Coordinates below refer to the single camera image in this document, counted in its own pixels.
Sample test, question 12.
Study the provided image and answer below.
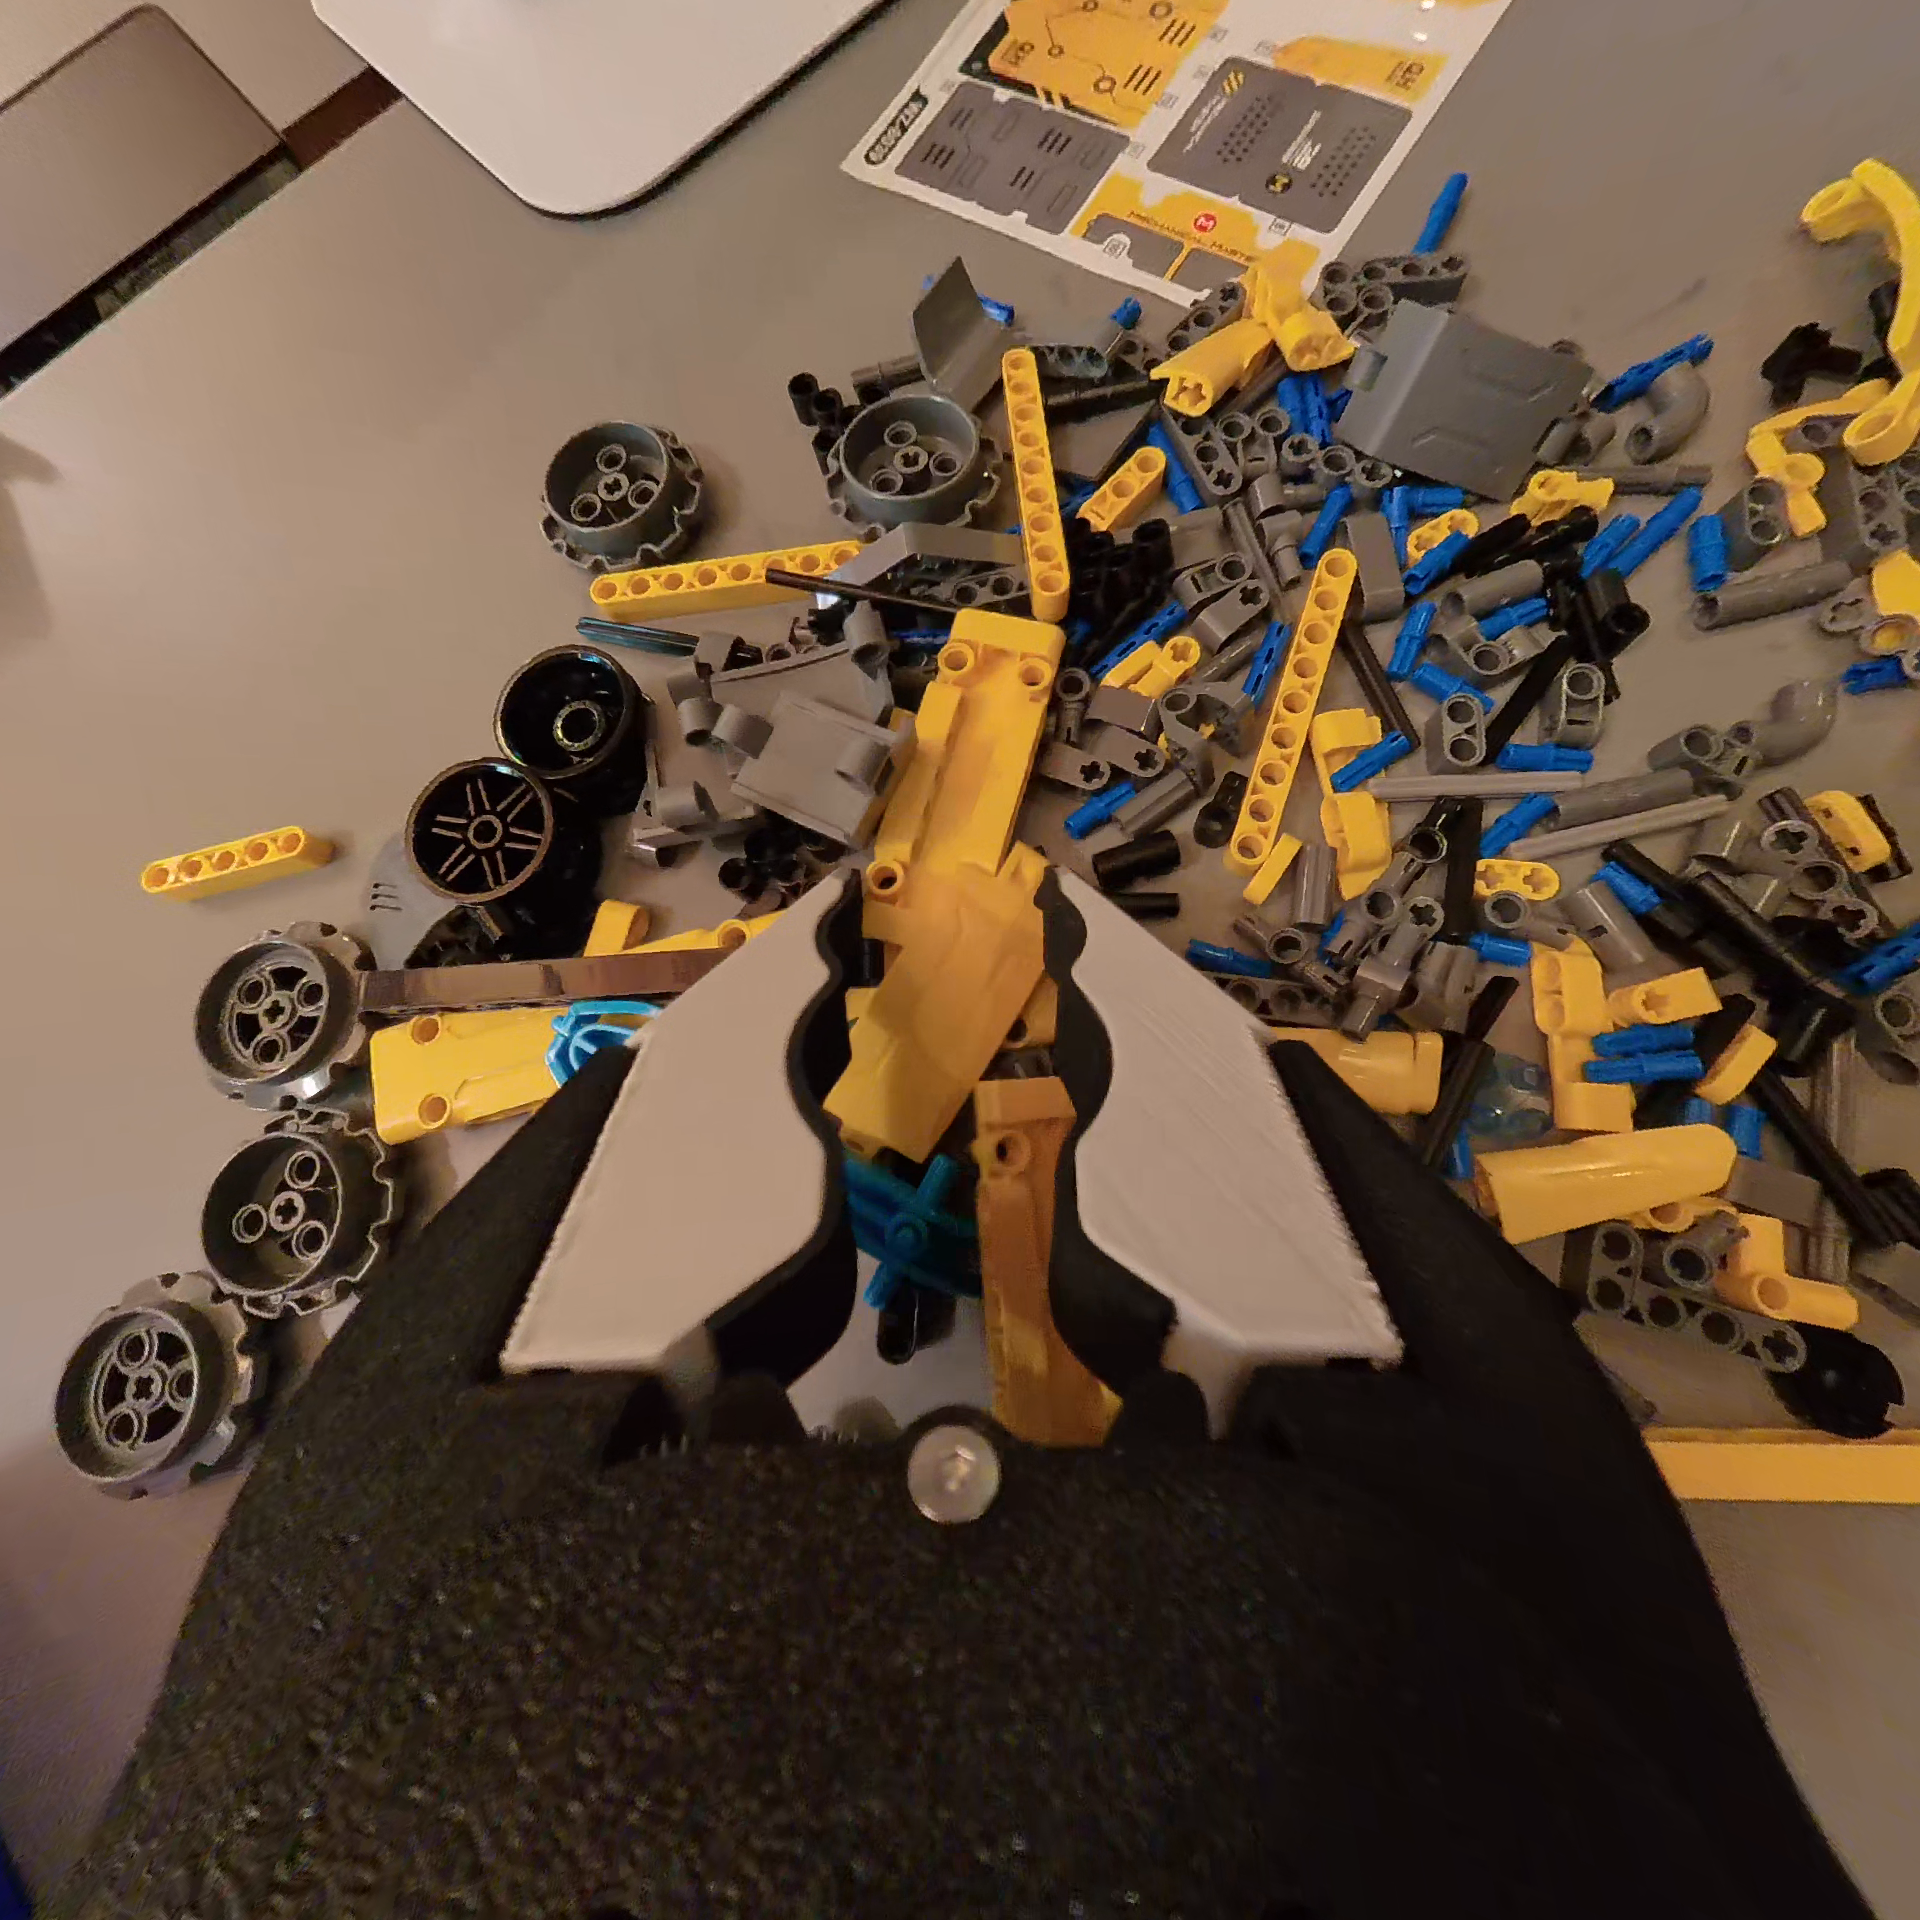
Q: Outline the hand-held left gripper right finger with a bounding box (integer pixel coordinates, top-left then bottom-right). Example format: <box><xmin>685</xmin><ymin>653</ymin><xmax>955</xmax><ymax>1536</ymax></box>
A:
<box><xmin>1034</xmin><ymin>870</ymin><xmax>1405</xmax><ymax>1427</ymax></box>

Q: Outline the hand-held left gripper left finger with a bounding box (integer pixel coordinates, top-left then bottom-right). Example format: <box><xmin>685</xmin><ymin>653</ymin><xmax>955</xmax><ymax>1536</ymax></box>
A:
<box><xmin>498</xmin><ymin>872</ymin><xmax>858</xmax><ymax>1427</ymax></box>

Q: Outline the long yellow panel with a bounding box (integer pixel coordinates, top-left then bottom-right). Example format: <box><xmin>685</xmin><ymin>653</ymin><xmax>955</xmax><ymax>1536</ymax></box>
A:
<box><xmin>823</xmin><ymin>606</ymin><xmax>1071</xmax><ymax>1163</ymax></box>

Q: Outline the pile of mixed toy bricks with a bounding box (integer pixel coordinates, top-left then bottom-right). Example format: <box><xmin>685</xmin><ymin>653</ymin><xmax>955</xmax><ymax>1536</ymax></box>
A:
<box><xmin>577</xmin><ymin>155</ymin><xmax>1920</xmax><ymax>1502</ymax></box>

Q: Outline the yellow curved panel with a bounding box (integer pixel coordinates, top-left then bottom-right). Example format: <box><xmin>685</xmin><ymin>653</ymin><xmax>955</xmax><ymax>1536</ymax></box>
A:
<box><xmin>1796</xmin><ymin>155</ymin><xmax>1920</xmax><ymax>252</ymax></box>

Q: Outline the yellow rounded panel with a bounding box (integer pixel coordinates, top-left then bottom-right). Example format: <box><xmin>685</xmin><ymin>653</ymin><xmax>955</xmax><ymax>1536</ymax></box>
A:
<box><xmin>366</xmin><ymin>1001</ymin><xmax>581</xmax><ymax>1145</ymax></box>

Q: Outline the silver wheel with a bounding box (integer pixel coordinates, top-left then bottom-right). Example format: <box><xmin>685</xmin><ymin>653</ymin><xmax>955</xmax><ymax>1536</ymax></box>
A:
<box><xmin>193</xmin><ymin>917</ymin><xmax>380</xmax><ymax>1116</ymax></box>
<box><xmin>55</xmin><ymin>1272</ymin><xmax>270</xmax><ymax>1505</ymax></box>
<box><xmin>198</xmin><ymin>1116</ymin><xmax>402</xmax><ymax>1325</ymax></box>

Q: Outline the black wheel rim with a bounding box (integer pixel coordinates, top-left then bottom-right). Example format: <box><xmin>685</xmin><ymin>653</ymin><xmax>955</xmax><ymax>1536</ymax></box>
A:
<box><xmin>405</xmin><ymin>756</ymin><xmax>561</xmax><ymax>912</ymax></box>
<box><xmin>492</xmin><ymin>644</ymin><xmax>650</xmax><ymax>821</ymax></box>

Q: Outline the short yellow beam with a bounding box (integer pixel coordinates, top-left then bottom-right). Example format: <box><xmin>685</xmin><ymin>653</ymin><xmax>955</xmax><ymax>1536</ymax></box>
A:
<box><xmin>139</xmin><ymin>823</ymin><xmax>339</xmax><ymax>906</ymax></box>

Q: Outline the dark grey wheel hub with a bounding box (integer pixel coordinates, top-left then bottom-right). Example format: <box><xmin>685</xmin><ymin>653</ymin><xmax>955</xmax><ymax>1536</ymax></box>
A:
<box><xmin>823</xmin><ymin>389</ymin><xmax>1004</xmax><ymax>530</ymax></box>
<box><xmin>537</xmin><ymin>420</ymin><xmax>710</xmax><ymax>575</ymax></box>

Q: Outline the small dark grey panel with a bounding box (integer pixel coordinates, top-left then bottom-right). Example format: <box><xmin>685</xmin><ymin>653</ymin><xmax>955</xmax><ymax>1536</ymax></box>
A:
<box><xmin>908</xmin><ymin>254</ymin><xmax>1027</xmax><ymax>417</ymax></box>

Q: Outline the yellow sticker sheet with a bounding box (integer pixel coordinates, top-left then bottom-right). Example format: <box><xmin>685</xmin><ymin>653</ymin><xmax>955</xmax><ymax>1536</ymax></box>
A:
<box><xmin>840</xmin><ymin>0</ymin><xmax>1518</xmax><ymax>297</ymax></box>

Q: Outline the white book stand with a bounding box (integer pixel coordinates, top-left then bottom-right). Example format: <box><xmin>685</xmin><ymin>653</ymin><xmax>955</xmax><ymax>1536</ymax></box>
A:
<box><xmin>307</xmin><ymin>0</ymin><xmax>891</xmax><ymax>219</ymax></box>

